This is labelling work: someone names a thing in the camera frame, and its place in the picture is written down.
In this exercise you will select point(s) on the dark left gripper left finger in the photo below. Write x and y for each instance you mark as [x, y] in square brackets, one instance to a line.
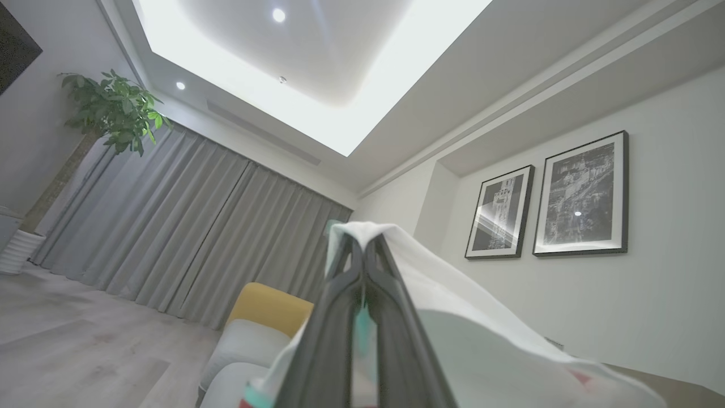
[328, 351]

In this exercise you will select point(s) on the yellow cushion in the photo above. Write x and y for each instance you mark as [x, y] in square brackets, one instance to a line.
[272, 306]

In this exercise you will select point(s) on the small black framed photo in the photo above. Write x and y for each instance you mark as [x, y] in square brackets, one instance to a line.
[499, 212]

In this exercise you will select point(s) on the red jersey with number three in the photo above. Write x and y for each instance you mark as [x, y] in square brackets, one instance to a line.
[453, 294]

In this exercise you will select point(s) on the black wall television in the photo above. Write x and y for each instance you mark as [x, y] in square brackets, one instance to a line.
[14, 45]

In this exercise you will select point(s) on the green leafy potted tree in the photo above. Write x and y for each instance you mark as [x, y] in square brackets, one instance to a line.
[110, 107]

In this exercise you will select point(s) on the grey sofa back cushion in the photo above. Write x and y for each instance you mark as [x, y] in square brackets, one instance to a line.
[249, 343]

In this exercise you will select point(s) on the grey sofa seat cushion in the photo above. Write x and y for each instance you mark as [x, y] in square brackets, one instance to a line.
[226, 388]

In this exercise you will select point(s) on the large black framed photo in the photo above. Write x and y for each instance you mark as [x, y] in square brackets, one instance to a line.
[580, 195]

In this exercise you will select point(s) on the white ribbed plant pot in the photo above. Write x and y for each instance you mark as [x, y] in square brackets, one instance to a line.
[20, 252]

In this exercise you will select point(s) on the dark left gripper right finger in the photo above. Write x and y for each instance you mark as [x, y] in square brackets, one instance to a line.
[402, 351]

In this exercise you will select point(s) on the grey pleated curtain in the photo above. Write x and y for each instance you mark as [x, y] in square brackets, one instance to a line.
[198, 226]

